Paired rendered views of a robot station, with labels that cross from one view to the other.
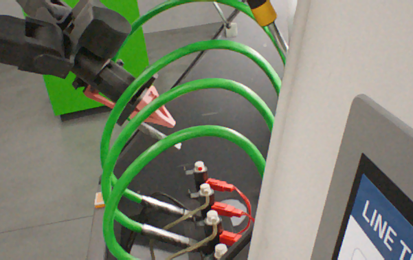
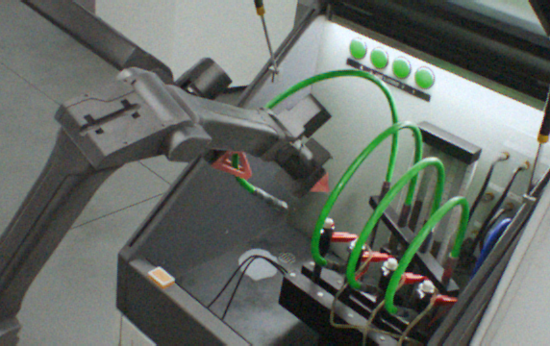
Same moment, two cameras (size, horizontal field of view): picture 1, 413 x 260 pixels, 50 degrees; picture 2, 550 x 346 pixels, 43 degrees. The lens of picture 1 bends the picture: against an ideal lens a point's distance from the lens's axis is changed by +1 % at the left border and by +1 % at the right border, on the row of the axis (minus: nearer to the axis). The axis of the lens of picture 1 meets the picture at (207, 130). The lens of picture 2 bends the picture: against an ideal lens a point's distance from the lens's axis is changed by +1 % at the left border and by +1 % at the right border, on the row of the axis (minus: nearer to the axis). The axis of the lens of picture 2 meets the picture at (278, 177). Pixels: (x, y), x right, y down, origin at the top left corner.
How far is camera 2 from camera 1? 102 cm
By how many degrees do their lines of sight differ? 41
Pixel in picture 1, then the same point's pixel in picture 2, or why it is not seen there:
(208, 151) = (232, 202)
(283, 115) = not seen: outside the picture
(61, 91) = not seen: outside the picture
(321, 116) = not seen: outside the picture
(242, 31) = (285, 75)
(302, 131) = not seen: outside the picture
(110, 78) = (305, 156)
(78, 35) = (302, 122)
